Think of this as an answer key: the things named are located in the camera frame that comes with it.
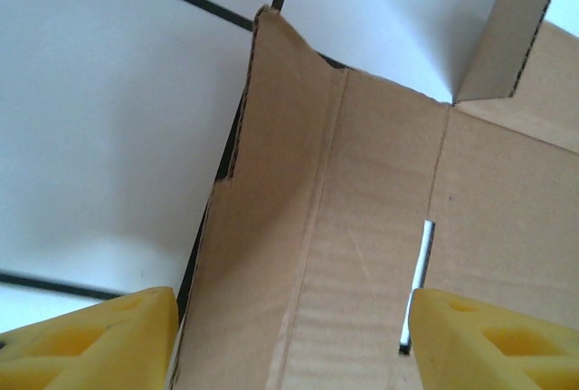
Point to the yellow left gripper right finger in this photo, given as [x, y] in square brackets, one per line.
[452, 345]

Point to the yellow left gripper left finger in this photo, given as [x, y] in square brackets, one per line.
[68, 354]

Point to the brown cardboard box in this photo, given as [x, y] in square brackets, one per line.
[362, 182]

